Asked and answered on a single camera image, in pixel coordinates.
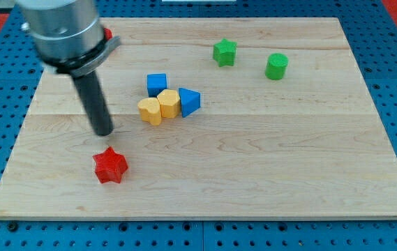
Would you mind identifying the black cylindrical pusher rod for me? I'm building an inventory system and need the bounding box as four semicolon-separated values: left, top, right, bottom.
73;71;114;136

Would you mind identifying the red star block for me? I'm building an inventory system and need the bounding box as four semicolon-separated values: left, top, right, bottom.
93;146;128;183

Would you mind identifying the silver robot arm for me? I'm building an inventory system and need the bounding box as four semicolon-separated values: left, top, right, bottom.
15;0;121;136

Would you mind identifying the red block behind arm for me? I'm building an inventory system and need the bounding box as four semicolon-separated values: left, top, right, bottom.
104;28;113;40

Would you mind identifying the wooden board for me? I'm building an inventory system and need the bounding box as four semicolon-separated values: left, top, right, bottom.
0;17;397;221

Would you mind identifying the green star block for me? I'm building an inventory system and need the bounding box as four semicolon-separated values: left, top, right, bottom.
213;38;237;67

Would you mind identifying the yellow heart block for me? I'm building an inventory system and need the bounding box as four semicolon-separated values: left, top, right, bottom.
137;98;162;126

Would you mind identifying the blue cube block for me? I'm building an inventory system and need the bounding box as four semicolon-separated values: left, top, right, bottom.
147;73;167;98

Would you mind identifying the yellow pentagon block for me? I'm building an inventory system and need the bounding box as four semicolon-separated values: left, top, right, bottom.
157;89;181;119

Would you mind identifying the blue triangle block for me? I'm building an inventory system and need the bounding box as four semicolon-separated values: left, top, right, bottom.
179;88;201;117

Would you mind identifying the green cylinder block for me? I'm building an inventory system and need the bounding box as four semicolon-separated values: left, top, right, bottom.
264;53;289;80

